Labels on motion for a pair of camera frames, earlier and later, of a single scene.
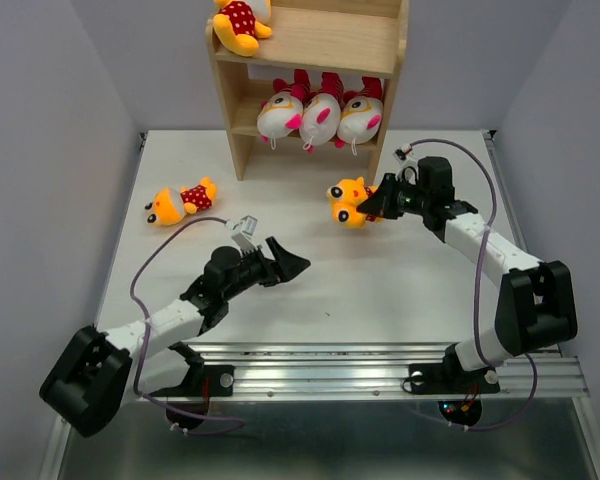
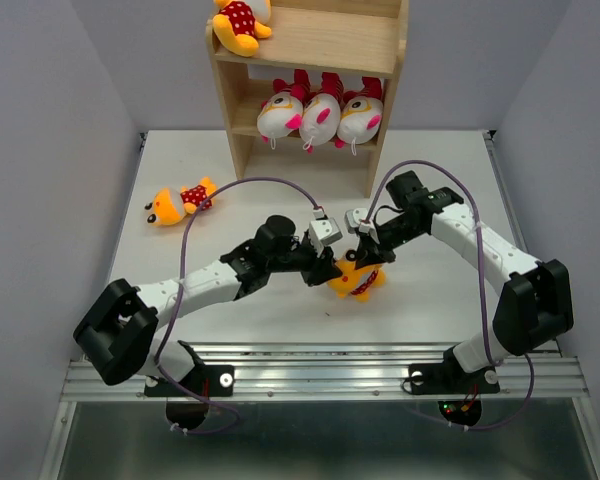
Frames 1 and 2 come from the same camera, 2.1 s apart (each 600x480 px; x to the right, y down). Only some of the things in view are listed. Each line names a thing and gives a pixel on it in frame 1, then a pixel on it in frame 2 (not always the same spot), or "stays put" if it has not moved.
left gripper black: x=283 y=268 to x=324 y=269
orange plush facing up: x=345 y=196 to x=357 y=282
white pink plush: x=360 y=117 stays put
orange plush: x=239 y=24 stays put
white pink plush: x=282 y=113 stays put
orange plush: x=167 y=206 stays put
